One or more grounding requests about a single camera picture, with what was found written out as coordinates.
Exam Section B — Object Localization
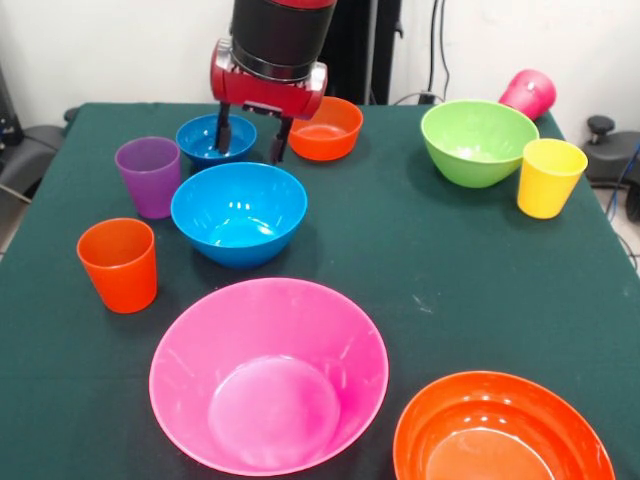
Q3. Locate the blue cable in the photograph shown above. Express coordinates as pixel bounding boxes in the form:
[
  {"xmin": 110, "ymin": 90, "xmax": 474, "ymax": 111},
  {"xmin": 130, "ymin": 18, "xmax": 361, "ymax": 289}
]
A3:
[{"xmin": 606, "ymin": 143, "xmax": 640, "ymax": 217}]

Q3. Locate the dark green table cloth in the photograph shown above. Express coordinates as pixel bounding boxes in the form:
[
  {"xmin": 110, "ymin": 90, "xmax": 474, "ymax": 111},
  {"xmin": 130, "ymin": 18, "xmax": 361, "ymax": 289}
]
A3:
[{"xmin": 0, "ymin": 102, "xmax": 640, "ymax": 480}]

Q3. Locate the light blue bowl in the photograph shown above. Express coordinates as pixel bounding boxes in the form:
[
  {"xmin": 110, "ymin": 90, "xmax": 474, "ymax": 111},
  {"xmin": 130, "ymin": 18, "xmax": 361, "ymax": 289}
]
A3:
[{"xmin": 170, "ymin": 161, "xmax": 309, "ymax": 270}]

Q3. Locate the black hanging cable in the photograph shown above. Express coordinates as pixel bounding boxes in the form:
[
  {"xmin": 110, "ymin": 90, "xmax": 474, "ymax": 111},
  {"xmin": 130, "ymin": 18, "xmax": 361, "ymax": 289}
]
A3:
[{"xmin": 428, "ymin": 0, "xmax": 451, "ymax": 99}]

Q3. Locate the black pedestal leg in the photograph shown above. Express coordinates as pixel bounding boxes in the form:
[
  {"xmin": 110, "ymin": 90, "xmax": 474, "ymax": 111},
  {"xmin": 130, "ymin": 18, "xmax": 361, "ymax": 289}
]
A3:
[
  {"xmin": 581, "ymin": 115, "xmax": 640, "ymax": 224},
  {"xmin": 0, "ymin": 107, "xmax": 81, "ymax": 204}
]

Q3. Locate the small orange bowl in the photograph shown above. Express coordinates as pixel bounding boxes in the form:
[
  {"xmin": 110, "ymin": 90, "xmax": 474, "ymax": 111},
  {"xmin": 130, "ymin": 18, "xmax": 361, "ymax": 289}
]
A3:
[{"xmin": 287, "ymin": 95, "xmax": 365, "ymax": 162}]

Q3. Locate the orange cup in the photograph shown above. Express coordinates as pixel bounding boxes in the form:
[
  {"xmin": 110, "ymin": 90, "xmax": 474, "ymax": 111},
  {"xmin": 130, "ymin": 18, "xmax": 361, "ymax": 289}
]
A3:
[{"xmin": 76, "ymin": 217, "xmax": 159, "ymax": 315}]

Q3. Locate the large shallow orange bowl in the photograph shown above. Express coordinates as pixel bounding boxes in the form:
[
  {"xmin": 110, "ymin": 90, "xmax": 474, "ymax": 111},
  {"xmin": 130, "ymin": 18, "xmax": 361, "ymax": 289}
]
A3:
[{"xmin": 392, "ymin": 370, "xmax": 617, "ymax": 480}]

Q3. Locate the purple cup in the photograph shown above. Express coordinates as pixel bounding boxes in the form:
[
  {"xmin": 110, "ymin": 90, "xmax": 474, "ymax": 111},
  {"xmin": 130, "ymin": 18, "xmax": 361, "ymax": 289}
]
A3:
[{"xmin": 114, "ymin": 136, "xmax": 182, "ymax": 220}]

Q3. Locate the green bowl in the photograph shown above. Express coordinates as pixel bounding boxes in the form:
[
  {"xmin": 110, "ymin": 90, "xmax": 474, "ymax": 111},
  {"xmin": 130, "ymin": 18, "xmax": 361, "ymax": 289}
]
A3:
[{"xmin": 420, "ymin": 99, "xmax": 541, "ymax": 190}]

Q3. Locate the large pink bowl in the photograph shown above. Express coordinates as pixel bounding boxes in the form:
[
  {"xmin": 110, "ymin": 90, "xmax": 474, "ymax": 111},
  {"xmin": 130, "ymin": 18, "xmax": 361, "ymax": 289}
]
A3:
[{"xmin": 148, "ymin": 277, "xmax": 391, "ymax": 478}]

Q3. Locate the small dark blue bowl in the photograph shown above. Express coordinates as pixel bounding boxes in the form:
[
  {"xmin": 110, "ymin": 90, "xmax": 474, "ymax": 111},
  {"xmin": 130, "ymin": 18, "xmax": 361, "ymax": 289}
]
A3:
[{"xmin": 175, "ymin": 113, "xmax": 258, "ymax": 169}]

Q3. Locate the pink cup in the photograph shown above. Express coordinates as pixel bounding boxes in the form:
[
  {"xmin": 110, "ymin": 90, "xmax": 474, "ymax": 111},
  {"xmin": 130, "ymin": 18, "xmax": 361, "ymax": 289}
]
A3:
[{"xmin": 498, "ymin": 68, "xmax": 558, "ymax": 125}]

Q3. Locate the yellow cup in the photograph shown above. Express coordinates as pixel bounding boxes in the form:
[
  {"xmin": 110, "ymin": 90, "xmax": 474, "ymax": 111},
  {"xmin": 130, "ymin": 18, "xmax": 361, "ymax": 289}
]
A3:
[{"xmin": 516, "ymin": 138, "xmax": 590, "ymax": 220}]

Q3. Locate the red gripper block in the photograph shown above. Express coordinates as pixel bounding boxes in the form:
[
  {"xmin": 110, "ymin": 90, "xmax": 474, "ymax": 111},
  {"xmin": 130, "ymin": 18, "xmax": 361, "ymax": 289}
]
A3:
[{"xmin": 209, "ymin": 38, "xmax": 329, "ymax": 165}]

